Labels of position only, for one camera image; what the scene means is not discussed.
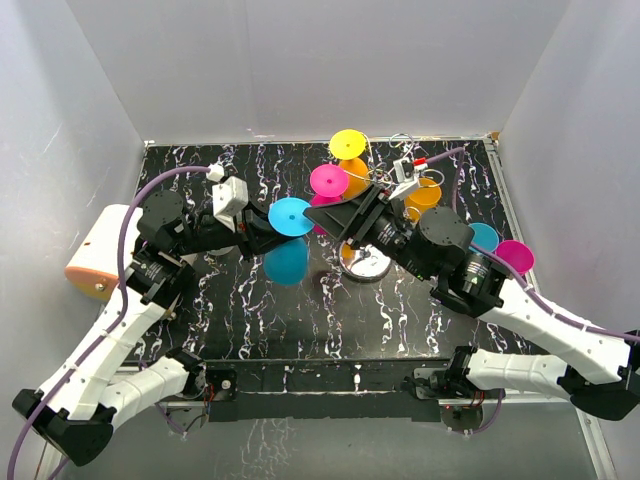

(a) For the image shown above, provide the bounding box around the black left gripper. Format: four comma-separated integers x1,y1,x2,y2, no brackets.
174,192,303,261

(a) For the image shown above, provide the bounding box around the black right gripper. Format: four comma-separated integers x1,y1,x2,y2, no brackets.
305,184,434,282

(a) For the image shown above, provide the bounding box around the blue wine glass front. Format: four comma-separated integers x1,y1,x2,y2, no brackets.
263,197,314,286

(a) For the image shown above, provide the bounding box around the blue wine glass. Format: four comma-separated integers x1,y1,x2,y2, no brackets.
263,197,314,286
470,222,501,253

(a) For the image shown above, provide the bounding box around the magenta wine glass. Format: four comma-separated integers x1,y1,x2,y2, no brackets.
495,240,535,276
310,164,349,207

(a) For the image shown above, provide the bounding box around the orange wine glass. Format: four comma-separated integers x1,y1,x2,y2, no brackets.
329,129,370,199
404,178,442,222

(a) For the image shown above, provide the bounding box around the blue wine glass back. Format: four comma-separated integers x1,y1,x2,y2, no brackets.
470,222,501,253

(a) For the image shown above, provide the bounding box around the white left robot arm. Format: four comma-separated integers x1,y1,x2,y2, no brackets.
12,190,290,466

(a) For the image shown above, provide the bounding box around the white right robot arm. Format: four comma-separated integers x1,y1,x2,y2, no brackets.
304,186,639,421

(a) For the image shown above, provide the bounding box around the orange wine glass on rack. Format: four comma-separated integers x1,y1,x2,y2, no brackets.
404,178,442,222

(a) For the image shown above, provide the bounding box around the white orange appliance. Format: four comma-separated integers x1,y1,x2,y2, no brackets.
64,204,129,303

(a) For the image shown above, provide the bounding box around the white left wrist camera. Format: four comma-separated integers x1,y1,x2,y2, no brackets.
206,164,249,232

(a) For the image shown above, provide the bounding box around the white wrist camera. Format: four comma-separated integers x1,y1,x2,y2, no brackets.
206,164,249,232
389,157,427,200

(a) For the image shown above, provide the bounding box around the chrome wire wine glass rack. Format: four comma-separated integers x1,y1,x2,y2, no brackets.
340,132,444,283

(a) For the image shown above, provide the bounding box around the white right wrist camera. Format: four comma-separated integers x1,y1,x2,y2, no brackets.
389,157,427,200

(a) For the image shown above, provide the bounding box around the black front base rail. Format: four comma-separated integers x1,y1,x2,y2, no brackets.
149,357,491,426

